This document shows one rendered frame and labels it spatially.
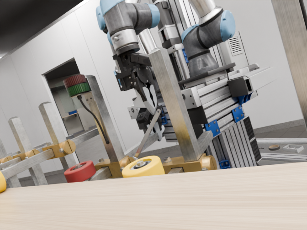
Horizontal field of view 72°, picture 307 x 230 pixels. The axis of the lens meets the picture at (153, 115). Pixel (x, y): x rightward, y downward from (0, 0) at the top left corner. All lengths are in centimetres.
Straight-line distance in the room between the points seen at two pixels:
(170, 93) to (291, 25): 26
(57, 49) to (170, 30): 339
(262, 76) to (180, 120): 75
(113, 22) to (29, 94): 475
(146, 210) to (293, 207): 15
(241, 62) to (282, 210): 140
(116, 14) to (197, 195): 52
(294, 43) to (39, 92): 487
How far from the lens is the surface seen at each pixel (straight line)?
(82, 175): 60
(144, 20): 71
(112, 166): 68
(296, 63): 45
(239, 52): 158
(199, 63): 107
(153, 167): 40
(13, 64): 556
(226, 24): 100
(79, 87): 61
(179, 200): 27
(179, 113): 50
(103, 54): 384
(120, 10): 66
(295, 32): 45
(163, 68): 50
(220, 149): 143
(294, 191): 25
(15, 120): 107
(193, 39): 108
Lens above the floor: 103
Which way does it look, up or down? 6 degrees down
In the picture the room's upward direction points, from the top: 19 degrees counter-clockwise
